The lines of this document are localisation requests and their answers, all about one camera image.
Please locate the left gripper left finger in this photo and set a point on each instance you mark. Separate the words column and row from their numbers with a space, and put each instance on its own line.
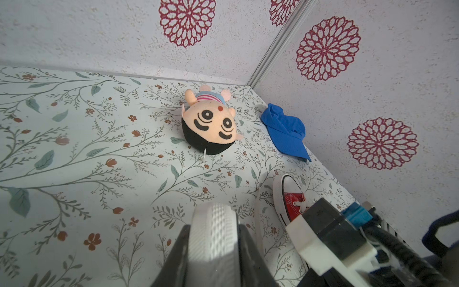
column 173, row 273

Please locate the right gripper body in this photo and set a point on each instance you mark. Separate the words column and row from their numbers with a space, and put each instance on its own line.
column 329, row 279

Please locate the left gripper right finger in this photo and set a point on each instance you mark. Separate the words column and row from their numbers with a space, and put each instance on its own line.
column 253, row 269

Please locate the light blue insole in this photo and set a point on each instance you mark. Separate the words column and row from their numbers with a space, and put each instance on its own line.
column 213, row 248

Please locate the red sneaker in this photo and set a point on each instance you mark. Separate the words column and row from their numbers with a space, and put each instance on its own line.
column 289, row 201

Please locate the blue cap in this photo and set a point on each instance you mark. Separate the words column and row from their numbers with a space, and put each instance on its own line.
column 286, row 132

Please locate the plush doll head toy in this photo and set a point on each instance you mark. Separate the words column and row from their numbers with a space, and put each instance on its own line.
column 209, row 123

